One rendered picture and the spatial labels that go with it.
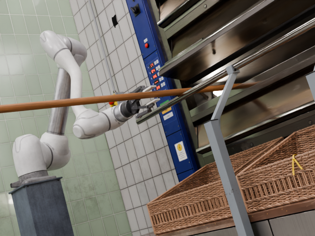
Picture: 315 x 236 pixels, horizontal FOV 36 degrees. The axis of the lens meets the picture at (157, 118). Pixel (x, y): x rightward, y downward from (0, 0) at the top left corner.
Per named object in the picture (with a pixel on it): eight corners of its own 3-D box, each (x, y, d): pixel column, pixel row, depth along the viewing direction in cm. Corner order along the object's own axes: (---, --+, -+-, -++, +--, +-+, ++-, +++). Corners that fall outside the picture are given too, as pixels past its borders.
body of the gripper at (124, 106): (131, 100, 238) (142, 94, 231) (136, 117, 236) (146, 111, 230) (118, 101, 233) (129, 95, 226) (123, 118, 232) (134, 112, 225)
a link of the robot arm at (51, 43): (63, 44, 253) (78, 48, 265) (43, 22, 259) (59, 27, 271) (48, 62, 256) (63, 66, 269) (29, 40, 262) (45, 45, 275)
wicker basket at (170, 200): (221, 213, 263) (206, 164, 268) (305, 192, 221) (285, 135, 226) (152, 236, 232) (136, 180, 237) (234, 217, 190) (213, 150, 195)
